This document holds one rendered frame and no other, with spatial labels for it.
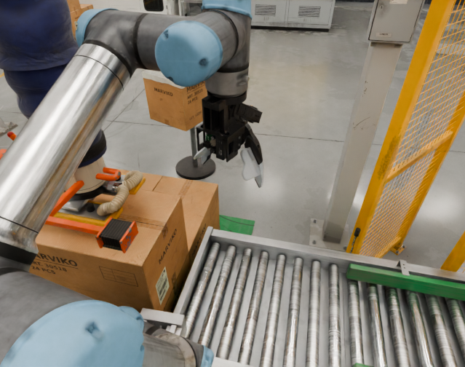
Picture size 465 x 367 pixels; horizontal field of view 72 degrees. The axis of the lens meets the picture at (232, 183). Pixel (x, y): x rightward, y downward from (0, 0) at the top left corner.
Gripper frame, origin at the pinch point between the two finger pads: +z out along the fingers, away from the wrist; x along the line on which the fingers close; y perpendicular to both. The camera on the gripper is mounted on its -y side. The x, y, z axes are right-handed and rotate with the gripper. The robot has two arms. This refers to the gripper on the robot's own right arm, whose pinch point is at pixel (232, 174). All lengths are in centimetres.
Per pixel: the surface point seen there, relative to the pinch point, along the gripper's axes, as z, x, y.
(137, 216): 53, -55, -12
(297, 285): 92, 8, -46
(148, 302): 78, -37, 5
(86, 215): 40, -59, 6
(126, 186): 34, -53, -9
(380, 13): -13, -1, -123
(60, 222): 28, -51, 18
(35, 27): -22, -59, 1
